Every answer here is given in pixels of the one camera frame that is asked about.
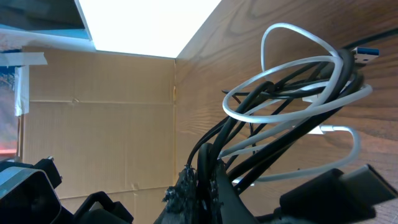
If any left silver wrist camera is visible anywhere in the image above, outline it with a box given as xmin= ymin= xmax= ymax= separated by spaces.
xmin=1 ymin=167 xmax=62 ymax=224

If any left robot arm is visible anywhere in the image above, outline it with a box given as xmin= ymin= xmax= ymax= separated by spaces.
xmin=1 ymin=158 xmax=397 ymax=223

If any black cable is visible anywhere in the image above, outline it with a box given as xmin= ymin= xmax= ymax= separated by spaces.
xmin=185 ymin=27 xmax=398 ymax=224

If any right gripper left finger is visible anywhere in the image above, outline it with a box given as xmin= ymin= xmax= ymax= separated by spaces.
xmin=154 ymin=165 xmax=198 ymax=224

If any white cable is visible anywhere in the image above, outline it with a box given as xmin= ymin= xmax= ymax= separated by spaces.
xmin=217 ymin=22 xmax=373 ymax=186

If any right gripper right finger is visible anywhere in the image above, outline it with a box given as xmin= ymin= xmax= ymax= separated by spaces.
xmin=210 ymin=161 xmax=259 ymax=224

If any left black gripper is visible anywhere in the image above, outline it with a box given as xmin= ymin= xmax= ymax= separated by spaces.
xmin=1 ymin=157 xmax=134 ymax=224

